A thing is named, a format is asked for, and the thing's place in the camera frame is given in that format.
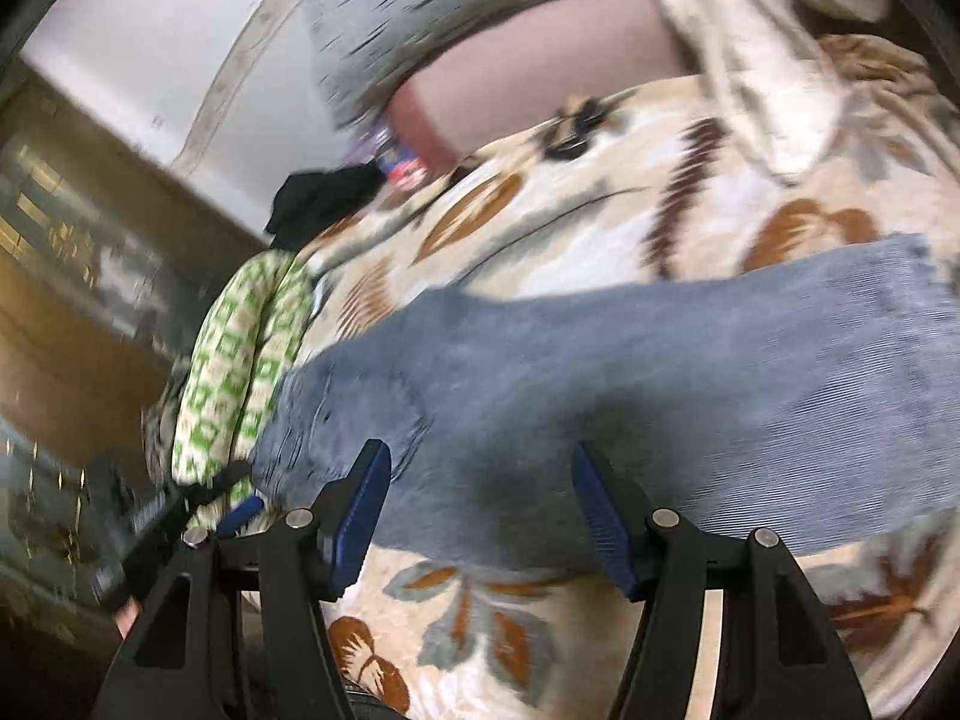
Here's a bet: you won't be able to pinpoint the grey-blue denim pants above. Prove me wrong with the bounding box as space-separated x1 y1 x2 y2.
251 236 958 572

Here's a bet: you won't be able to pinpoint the person's left hand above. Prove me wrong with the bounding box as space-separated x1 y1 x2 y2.
114 598 142 639

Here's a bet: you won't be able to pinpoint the green patterned folded blanket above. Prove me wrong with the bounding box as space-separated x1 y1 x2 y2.
171 250 313 486

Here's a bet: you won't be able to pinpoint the brown wooden cabinet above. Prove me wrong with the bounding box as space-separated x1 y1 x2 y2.
2 60 262 610

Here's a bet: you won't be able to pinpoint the black cloth item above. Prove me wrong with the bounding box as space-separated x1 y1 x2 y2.
265 163 386 252

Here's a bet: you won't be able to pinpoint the colourful small packet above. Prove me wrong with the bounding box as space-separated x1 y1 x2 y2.
350 117 428 190

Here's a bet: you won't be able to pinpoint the pink headboard cushion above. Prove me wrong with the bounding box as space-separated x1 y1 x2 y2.
386 0 693 172

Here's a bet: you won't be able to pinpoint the leaf-patterned cream blanket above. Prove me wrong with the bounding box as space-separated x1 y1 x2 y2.
301 34 958 718

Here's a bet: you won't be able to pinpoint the black beige hair bow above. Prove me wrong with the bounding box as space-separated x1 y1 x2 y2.
542 98 612 161

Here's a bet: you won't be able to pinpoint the cream crumpled cloth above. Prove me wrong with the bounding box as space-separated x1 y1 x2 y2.
658 0 889 184

